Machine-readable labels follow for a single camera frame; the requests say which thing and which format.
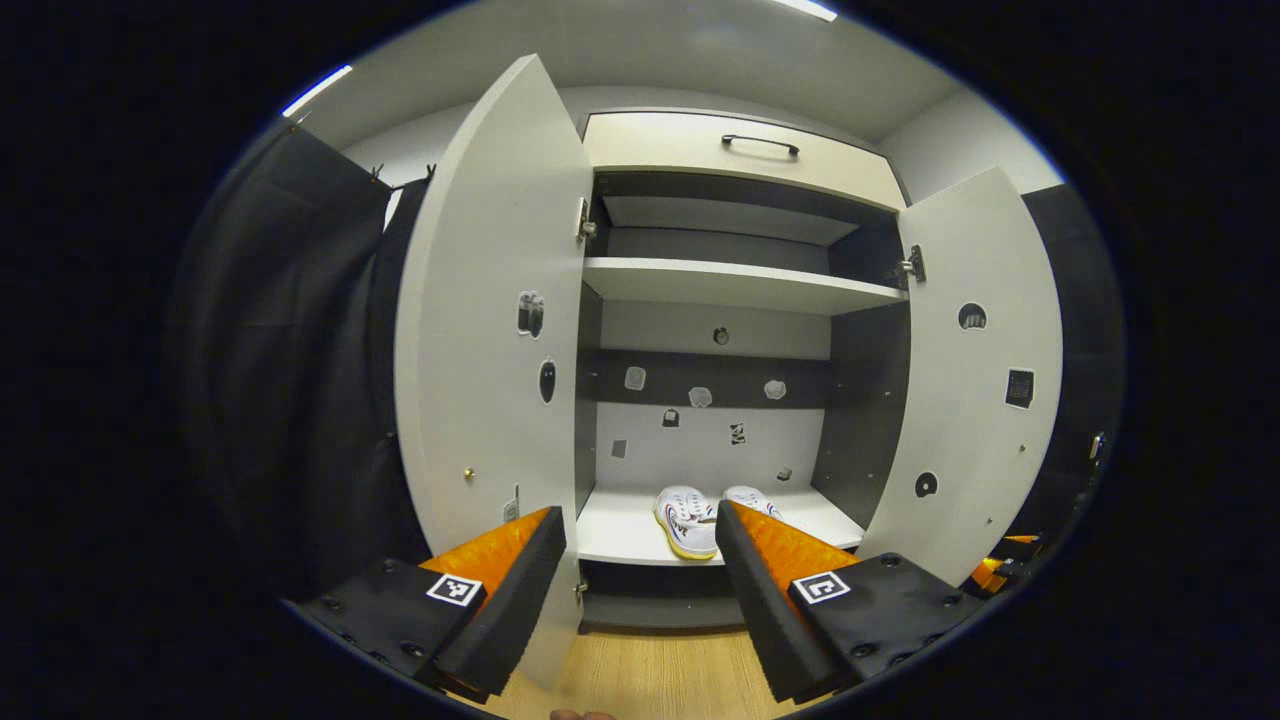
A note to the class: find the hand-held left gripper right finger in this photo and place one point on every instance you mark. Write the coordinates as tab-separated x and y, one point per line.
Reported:
760	610

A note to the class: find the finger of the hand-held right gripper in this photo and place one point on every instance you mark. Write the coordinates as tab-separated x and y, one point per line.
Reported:
1022	548
990	575

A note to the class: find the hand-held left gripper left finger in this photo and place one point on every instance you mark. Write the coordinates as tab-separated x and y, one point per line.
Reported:
520	600

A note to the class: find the white cabinet door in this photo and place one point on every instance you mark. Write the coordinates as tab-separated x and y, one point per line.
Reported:
960	470
480	400

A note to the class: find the white shoe cabinet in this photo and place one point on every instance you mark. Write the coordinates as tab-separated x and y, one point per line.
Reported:
620	530

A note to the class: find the cream cabinet drawer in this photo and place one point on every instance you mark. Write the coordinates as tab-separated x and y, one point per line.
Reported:
660	140

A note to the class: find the black backdrop cloth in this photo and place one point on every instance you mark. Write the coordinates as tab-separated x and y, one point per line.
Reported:
1085	330
290	350

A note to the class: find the ceiling light panel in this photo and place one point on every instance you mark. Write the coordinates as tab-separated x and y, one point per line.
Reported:
318	90
808	9

